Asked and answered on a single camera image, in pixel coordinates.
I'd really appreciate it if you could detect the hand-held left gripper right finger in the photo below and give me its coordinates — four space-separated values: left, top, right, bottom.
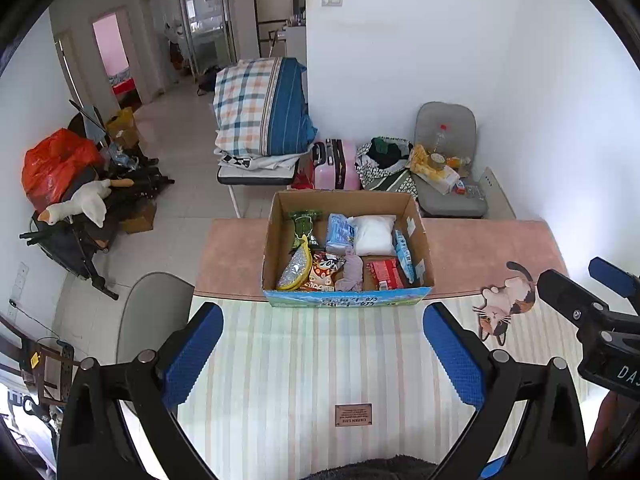
422 302 588 480

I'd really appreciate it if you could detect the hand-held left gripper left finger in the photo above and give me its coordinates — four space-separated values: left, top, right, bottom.
56 302 225 480

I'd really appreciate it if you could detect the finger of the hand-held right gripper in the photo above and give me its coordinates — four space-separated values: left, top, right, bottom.
536 269 608 331
588 256 640 301

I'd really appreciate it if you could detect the red snack packet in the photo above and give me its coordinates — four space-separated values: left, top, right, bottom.
366 257 405 291

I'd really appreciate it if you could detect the long blue packet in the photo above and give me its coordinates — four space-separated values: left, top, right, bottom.
392 230 417 284

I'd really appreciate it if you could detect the purple cloth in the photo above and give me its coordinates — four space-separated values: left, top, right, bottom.
334 253 365 292

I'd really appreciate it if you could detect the yellow silver pouch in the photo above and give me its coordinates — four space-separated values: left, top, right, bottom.
276 247 313 292

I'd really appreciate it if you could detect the white plastic bag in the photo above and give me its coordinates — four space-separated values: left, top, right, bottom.
346 215 397 257

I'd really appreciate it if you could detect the panda print snack packet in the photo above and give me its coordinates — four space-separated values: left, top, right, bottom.
300 251 347 292

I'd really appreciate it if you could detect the blue tissue pack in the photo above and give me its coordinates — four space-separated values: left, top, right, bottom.
326 213 360 255

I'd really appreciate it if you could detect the green snack packet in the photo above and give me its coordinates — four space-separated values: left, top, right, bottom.
288 210 321 256

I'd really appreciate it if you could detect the person's right forearm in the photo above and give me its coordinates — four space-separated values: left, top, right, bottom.
587 390 640 471

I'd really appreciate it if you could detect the grey plastic chair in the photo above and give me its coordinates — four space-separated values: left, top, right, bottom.
116 271 196 416

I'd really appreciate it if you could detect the grey board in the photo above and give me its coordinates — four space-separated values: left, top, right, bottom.
480 167 516 220

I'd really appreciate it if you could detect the small brown cardboard box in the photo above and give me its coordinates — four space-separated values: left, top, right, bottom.
120 200 157 235

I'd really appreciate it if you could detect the wooden chair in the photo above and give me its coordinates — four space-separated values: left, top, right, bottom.
0 310 81 406

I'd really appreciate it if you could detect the person's dark fleece clothing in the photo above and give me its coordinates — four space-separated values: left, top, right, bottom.
300 455 441 480

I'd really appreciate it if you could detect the black folded stroller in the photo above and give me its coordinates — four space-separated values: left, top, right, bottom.
20 160 176 301

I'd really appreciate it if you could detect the yellow plastic bag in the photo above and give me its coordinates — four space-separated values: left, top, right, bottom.
407 144 461 193

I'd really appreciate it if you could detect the white goose plush toy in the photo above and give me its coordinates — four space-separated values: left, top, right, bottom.
39 178 113 228

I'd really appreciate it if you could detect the folding bed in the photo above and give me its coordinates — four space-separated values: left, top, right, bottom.
216 152 301 218

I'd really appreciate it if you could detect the patterned bag of clothes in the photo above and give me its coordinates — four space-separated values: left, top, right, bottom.
355 136 416 193

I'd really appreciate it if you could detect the grey cushioned chair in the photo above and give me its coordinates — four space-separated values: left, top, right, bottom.
412 101 488 218

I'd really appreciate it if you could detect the pink suitcase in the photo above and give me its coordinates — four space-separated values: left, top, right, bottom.
312 138 361 191

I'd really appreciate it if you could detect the orange plastic bag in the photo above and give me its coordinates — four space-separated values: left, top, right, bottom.
21 128 103 213

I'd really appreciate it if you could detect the yellow cardboard box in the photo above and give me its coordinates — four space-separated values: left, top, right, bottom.
105 107 141 148

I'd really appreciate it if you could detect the plaid and blue quilt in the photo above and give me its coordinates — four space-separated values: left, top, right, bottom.
213 56 318 157

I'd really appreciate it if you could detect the black bag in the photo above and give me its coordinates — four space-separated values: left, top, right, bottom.
196 65 221 96

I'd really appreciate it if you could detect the white wall socket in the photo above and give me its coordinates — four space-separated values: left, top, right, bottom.
10 261 28 306

